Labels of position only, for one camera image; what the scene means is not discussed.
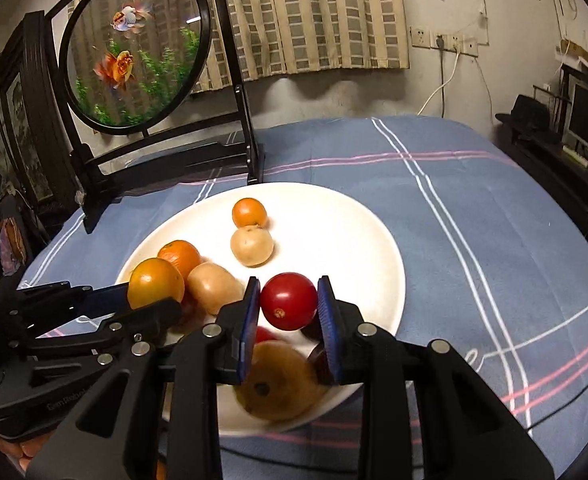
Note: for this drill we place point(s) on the blue plaid tablecloth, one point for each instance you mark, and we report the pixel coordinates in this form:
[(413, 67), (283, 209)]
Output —
[(448, 210)]

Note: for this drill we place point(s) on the pale round potato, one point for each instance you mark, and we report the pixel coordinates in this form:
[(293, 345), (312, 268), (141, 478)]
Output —
[(251, 246)]

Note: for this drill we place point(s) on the black low shelf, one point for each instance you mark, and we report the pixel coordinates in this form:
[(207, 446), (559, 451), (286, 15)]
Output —
[(553, 165)]

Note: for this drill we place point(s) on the small orange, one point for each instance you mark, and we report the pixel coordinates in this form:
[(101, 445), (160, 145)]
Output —
[(249, 212)]

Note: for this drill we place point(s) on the dark wooden cabinet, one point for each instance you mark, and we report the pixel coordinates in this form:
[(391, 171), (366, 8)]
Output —
[(29, 110)]

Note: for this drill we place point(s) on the white round plate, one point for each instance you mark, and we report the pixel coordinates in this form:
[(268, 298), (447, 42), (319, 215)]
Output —
[(339, 240)]

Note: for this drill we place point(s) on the oval tan potato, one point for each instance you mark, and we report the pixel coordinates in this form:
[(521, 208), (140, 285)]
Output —
[(214, 287)]

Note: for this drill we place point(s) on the beige checked curtain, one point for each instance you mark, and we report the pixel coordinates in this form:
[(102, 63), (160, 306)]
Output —
[(314, 15)]

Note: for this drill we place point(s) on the white wall socket strip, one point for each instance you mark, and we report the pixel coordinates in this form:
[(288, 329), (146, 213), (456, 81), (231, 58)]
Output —
[(446, 41)]

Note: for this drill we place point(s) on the black hat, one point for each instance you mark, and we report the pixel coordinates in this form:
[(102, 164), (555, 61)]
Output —
[(528, 112)]

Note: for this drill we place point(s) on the large brown kiwi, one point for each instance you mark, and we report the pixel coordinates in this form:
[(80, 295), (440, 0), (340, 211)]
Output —
[(279, 385)]

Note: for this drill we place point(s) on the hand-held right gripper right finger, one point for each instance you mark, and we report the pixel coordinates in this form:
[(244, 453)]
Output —
[(326, 330)]

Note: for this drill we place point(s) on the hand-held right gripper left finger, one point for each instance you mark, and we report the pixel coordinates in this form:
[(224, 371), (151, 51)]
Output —
[(251, 325)]

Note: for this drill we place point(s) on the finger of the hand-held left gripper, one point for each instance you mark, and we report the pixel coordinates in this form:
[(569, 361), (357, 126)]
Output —
[(149, 317), (104, 297)]

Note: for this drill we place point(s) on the red tomato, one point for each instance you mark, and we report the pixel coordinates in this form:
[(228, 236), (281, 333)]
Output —
[(289, 301)]

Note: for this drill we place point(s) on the yellow orange tangerine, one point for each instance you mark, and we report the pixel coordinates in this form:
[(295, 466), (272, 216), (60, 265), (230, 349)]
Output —
[(155, 282)]

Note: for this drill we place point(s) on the round goldfish screen black stand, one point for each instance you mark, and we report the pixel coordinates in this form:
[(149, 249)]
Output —
[(134, 50)]

